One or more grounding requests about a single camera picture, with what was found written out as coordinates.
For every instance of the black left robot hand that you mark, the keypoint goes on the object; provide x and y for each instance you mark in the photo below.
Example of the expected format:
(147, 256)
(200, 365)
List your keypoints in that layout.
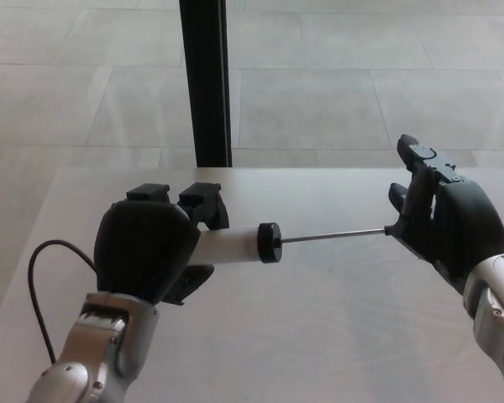
(145, 247)

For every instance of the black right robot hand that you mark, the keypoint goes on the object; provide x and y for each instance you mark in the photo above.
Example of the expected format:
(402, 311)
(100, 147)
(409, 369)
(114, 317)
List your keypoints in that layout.
(466, 222)

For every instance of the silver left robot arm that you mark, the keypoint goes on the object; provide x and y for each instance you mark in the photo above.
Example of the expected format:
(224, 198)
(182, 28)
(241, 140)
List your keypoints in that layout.
(101, 348)

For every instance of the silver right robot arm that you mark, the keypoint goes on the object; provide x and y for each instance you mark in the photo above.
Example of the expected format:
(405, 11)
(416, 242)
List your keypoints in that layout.
(500, 319)

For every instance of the black vertical door frame post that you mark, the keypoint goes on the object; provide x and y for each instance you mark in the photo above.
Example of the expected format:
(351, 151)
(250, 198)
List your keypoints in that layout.
(203, 84)

